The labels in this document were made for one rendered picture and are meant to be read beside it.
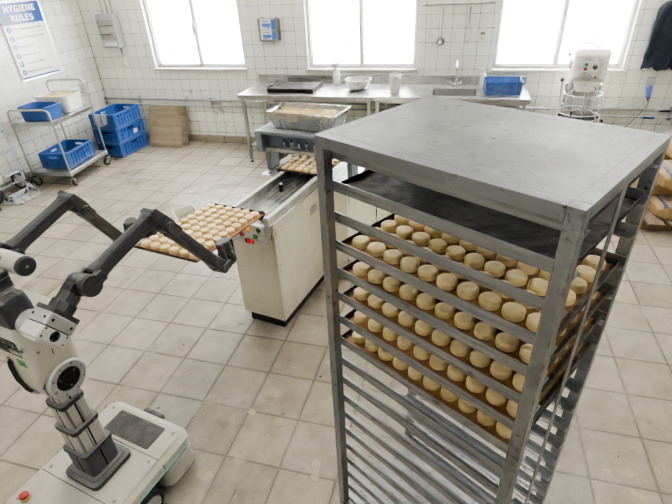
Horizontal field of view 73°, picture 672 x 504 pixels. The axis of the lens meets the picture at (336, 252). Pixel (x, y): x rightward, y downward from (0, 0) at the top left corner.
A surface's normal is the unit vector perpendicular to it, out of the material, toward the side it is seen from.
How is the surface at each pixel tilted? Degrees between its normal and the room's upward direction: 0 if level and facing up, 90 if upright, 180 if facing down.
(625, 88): 90
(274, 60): 90
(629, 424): 0
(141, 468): 0
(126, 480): 0
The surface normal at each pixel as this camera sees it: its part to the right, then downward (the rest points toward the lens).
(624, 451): -0.04, -0.85
